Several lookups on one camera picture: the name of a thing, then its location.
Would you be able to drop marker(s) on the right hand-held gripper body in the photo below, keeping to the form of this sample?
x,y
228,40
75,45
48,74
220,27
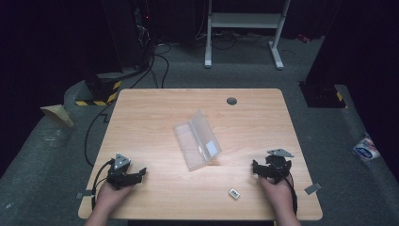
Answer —
x,y
277,164

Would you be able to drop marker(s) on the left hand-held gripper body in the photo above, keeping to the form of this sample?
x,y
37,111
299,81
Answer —
x,y
118,175

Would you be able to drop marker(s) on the person's left hand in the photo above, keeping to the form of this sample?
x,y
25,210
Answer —
x,y
110,196

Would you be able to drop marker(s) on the person's right hand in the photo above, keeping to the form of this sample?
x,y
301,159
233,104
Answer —
x,y
277,194

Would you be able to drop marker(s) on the small white eraser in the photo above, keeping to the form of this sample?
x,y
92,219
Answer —
x,y
234,194

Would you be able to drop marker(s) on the grey tape strip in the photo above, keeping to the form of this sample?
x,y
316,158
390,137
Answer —
x,y
84,194
313,188

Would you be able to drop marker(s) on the clear plastic pencil case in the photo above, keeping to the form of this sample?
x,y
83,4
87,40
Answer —
x,y
197,139

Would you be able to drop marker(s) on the black yellow striped stand base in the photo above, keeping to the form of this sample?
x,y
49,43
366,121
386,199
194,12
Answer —
x,y
324,95
100,91

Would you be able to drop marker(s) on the tan paper cone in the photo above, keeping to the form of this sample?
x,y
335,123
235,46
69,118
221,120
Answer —
x,y
58,113

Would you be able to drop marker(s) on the white blue tissue pack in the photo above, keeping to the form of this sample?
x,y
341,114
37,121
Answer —
x,y
366,149

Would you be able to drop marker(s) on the small red object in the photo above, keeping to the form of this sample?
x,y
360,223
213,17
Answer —
x,y
303,38

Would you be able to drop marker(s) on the black computer tower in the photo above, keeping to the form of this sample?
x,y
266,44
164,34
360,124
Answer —
x,y
128,31

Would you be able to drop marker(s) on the white metal stand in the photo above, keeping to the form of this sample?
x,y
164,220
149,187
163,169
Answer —
x,y
246,20

